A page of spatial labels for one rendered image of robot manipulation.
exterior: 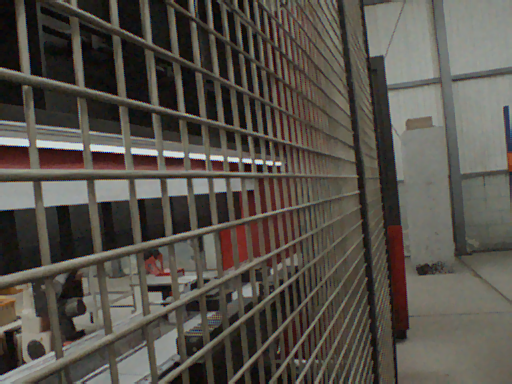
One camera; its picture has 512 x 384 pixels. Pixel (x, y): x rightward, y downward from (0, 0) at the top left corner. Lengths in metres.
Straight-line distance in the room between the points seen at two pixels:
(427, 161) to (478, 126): 2.13
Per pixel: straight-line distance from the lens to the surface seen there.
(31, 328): 2.41
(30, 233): 1.22
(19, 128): 0.93
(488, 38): 9.51
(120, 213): 1.54
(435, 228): 7.34
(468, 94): 9.29
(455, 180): 8.95
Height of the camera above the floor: 1.31
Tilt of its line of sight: 3 degrees down
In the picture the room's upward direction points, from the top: 6 degrees counter-clockwise
